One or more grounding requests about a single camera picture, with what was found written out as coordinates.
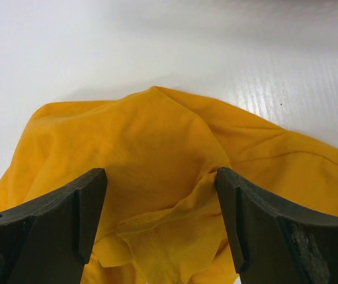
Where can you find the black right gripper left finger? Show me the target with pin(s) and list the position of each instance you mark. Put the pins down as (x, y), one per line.
(50, 239)

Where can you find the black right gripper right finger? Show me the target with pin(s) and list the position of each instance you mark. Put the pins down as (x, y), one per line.
(273, 240)

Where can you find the yellow t shirt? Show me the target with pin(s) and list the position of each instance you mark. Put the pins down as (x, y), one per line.
(161, 148)

